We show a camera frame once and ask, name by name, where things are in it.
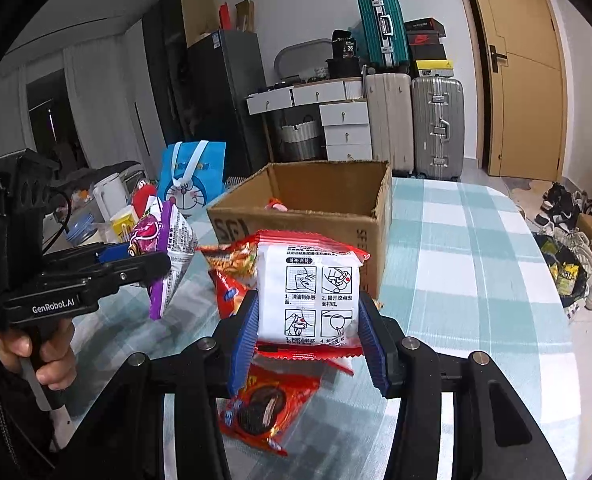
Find dark wardrobe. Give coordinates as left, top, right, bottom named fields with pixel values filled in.
left=141, top=0, right=217, bottom=161

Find white suitcase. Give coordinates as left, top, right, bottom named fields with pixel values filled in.
left=365, top=72, right=416, bottom=177

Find woven laundry basket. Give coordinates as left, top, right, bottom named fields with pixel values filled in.
left=278, top=115, right=324, bottom=161

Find dark grey fridge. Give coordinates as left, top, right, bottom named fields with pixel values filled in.
left=186, top=30, right=272, bottom=171

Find wooden door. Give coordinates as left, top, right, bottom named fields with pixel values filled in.
left=461, top=0, right=567, bottom=177

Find yellow drink carton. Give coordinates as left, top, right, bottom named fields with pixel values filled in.
left=110, top=207, right=139, bottom=243

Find person's left forearm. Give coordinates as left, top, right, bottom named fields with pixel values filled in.
left=0, top=360, right=72, bottom=480

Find black labelled bag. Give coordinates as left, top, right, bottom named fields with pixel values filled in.
left=326, top=30, right=362, bottom=78

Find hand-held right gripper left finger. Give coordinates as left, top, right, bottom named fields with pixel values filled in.
left=73, top=290, right=262, bottom=480

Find purple grape candy packet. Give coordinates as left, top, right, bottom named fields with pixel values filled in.
left=127, top=197, right=199, bottom=321

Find red gold noodle snack packet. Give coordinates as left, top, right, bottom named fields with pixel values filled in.
left=196, top=240, right=259, bottom=281

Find group of sneakers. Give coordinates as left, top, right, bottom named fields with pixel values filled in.
left=533, top=74, right=592, bottom=311

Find white electric kettle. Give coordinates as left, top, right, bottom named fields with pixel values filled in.
left=93, top=174, right=129, bottom=221

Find yellow black shoe box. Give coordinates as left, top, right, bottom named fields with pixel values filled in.
left=415, top=59, right=456, bottom=80

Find red logo shoe box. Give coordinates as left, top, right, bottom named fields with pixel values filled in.
left=408, top=32, right=447, bottom=47

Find white dressing table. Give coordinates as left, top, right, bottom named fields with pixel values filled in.
left=246, top=79, right=374, bottom=162

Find red sandwich cookie packet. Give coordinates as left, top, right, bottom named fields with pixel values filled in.
left=217, top=362, right=323, bottom=457

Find oval framed mirror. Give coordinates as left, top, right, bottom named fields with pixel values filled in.
left=274, top=37, right=334, bottom=81

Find teal suitcase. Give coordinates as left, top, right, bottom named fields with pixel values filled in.
left=357, top=0, right=411, bottom=70

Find person's left hand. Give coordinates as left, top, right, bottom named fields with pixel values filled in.
left=0, top=317, right=78, bottom=387

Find red biscuit packet blue logo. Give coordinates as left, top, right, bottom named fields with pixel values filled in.
left=208, top=269, right=249, bottom=318

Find silver suitcase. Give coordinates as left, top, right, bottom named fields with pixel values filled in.
left=411, top=77, right=466, bottom=182

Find slim brown box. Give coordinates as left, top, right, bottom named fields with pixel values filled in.
left=234, top=0, right=256, bottom=33

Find white packet red edges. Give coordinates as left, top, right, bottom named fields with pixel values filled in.
left=246, top=230, right=372, bottom=376

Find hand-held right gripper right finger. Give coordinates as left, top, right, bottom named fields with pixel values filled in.
left=358, top=297, right=559, bottom=480

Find black plastic bag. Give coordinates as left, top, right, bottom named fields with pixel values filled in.
left=533, top=232, right=589, bottom=306

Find red gift box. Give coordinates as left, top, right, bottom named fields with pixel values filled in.
left=132, top=184, right=159, bottom=221

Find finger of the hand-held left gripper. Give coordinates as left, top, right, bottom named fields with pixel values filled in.
left=76, top=251, right=172, bottom=293
left=93, top=241, right=139, bottom=266

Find blue cartoon tote bag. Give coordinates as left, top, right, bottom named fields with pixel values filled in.
left=157, top=141, right=227, bottom=208

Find plain black shoe box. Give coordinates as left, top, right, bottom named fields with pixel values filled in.
left=410, top=44, right=448, bottom=62

